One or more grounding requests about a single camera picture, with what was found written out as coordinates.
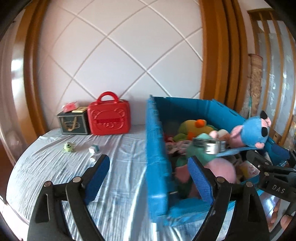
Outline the pink pig plush blue body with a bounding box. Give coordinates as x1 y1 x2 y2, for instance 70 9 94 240
229 110 271 149

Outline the pink white small box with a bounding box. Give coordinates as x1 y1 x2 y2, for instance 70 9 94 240
193 138 226 155

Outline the light blue boomerang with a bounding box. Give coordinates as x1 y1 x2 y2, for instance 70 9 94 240
216 147 252 157

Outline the person's hand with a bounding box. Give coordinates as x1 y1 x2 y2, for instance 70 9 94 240
268 199 293 232

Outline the colourful pink toy packet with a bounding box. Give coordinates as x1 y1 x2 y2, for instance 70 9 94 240
239 161 260 180

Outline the teal pink plush toy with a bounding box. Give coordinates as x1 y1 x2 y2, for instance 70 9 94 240
174 129 238 198

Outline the striped grey bed sheet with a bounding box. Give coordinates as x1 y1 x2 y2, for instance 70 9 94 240
6 126 202 240

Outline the green one-eyed monster plush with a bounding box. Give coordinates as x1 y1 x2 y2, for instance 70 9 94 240
62 142 76 153

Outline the blue storage bin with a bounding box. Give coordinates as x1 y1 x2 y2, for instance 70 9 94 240
146 96 289 226

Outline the small white teal box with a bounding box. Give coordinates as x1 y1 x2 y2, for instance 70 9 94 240
88 144 99 155

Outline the dark green gift bag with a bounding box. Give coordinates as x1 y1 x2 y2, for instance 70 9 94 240
57 110 90 135

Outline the yellow duck plush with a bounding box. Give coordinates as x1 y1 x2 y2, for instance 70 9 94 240
173 119 217 142

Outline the red plastic carry case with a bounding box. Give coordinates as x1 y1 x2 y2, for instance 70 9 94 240
87 91 131 136

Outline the yellow box on bag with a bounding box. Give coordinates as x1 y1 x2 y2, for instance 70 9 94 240
72 106 88 113

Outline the red packet on bag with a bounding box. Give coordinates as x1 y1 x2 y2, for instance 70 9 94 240
62 101 78 113

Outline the wooden slatted screen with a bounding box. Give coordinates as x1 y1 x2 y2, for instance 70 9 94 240
248 9 295 146

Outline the wooden headboard frame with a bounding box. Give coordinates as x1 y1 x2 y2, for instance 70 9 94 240
200 1 248 112

